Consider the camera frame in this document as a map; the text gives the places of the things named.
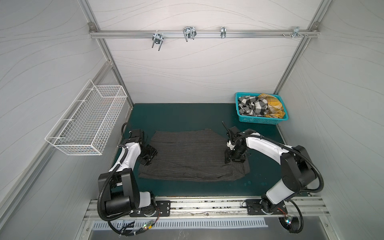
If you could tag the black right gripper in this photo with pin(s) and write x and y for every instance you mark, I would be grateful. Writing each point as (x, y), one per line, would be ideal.
(235, 157)

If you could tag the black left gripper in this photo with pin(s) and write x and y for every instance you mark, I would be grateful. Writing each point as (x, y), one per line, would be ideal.
(153, 152)

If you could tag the dark grey pinstriped shirt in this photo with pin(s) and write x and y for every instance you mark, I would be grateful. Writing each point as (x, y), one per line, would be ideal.
(197, 156)

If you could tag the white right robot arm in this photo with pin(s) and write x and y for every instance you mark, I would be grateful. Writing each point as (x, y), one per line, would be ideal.
(298, 173)

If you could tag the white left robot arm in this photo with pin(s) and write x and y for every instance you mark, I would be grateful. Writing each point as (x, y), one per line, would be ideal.
(119, 193)

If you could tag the teal plastic laundry basket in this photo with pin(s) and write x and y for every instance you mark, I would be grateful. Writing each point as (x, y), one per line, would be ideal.
(259, 120)

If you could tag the black white checkered shirt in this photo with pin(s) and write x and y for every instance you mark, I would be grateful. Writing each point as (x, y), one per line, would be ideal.
(252, 106)

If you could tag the yellow plaid shirt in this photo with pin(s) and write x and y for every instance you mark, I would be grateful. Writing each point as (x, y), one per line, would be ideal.
(275, 108)

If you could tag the white vent grille strip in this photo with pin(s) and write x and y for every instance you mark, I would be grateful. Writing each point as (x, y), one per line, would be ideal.
(174, 224)

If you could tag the metal clamp hook left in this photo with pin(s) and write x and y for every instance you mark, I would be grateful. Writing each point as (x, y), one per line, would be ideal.
(158, 40)

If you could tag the metal clamp hook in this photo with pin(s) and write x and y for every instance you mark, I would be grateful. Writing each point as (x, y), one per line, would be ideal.
(158, 40)
(189, 33)

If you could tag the metal clamp hook middle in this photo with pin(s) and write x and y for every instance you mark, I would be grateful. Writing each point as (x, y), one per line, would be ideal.
(189, 33)

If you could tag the white wire wall basket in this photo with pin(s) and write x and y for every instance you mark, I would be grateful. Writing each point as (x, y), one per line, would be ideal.
(85, 127)

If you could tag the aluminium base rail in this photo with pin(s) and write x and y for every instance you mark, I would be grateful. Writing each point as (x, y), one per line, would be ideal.
(221, 207)

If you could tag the small metal ring clamp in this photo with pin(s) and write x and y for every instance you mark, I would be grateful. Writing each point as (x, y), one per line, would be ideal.
(223, 32)

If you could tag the aluminium horizontal rail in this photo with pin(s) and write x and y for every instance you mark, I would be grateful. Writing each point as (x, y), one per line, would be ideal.
(201, 34)

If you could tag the metal bracket right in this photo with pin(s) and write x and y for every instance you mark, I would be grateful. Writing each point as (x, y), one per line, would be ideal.
(295, 34)

